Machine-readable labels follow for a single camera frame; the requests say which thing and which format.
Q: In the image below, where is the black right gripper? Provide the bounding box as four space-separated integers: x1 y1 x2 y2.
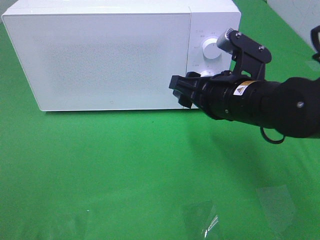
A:
169 70 240 120

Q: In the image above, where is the white round knob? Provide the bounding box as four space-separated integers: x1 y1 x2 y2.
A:
200 70 214 77
202 37 222 60

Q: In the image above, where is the white microwave door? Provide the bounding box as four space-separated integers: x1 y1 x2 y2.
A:
3 13 190 112

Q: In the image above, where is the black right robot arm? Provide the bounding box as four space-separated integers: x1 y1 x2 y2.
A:
169 70 320 139

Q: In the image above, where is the white microwave oven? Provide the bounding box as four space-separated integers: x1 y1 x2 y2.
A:
1 0 242 113

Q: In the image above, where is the black camera cable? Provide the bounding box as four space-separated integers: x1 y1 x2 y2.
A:
259 24 320 145

